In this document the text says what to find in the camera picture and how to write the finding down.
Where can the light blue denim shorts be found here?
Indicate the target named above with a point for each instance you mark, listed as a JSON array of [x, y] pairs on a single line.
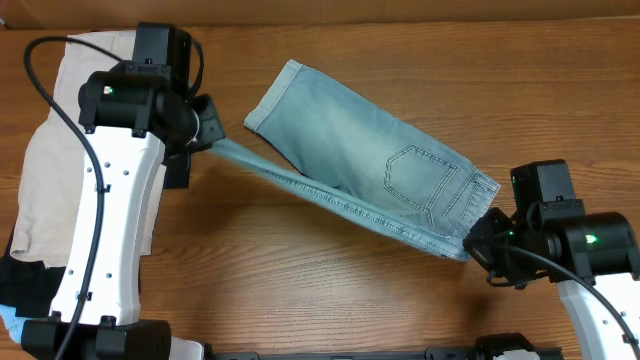
[[360, 162]]

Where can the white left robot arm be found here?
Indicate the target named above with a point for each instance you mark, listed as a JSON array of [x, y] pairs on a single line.
[[132, 124]]

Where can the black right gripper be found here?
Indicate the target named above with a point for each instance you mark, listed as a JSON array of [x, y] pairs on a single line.
[[480, 246]]

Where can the light blue folded garment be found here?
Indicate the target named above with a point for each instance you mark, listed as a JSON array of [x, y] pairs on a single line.
[[13, 323]]

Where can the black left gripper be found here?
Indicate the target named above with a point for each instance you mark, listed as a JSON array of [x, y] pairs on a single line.
[[211, 131]]

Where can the black garment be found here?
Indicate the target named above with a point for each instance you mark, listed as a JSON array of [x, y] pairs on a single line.
[[34, 263]]

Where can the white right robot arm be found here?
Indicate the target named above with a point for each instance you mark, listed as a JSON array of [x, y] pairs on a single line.
[[593, 260]]

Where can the beige shorts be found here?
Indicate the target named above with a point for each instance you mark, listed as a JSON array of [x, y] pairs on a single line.
[[78, 63]]

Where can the brown cardboard backboard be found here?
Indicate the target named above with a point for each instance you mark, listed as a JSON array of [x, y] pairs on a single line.
[[94, 14]]

